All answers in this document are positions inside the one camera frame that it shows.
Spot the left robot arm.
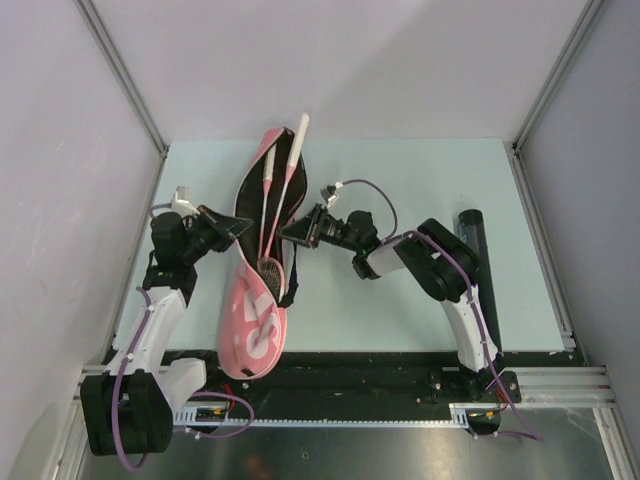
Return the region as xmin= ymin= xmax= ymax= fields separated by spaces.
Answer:
xmin=80 ymin=205 xmax=253 ymax=459

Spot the aluminium frame rail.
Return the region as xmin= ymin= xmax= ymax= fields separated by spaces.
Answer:
xmin=82 ymin=367 xmax=613 ymax=416

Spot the pink badminton racket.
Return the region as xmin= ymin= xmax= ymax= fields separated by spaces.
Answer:
xmin=257 ymin=146 xmax=283 ymax=300
xmin=258 ymin=112 xmax=310 ymax=286

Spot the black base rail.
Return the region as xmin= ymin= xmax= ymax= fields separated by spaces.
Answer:
xmin=164 ymin=349 xmax=521 ymax=406

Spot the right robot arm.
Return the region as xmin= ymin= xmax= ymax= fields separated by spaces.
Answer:
xmin=278 ymin=204 xmax=498 ymax=401

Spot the pink racket bag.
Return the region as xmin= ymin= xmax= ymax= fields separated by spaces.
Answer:
xmin=217 ymin=127 xmax=308 ymax=381

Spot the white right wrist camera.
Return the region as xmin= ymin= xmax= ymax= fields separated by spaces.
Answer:
xmin=320 ymin=182 xmax=343 ymax=209

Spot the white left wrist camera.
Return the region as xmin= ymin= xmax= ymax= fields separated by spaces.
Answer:
xmin=169 ymin=186 xmax=198 ymax=217

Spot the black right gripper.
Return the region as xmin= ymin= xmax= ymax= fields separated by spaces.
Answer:
xmin=276 ymin=203 xmax=360 ymax=252

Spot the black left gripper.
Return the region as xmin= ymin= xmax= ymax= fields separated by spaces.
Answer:
xmin=180 ymin=204 xmax=252 ymax=263

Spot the black shuttlecock tube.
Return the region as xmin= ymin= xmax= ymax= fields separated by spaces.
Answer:
xmin=455 ymin=207 xmax=501 ymax=351

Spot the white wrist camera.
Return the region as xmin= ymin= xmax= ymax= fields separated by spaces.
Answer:
xmin=169 ymin=186 xmax=198 ymax=217
xmin=320 ymin=182 xmax=343 ymax=209

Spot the grey cable duct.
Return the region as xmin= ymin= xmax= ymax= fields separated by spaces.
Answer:
xmin=174 ymin=404 xmax=500 ymax=431

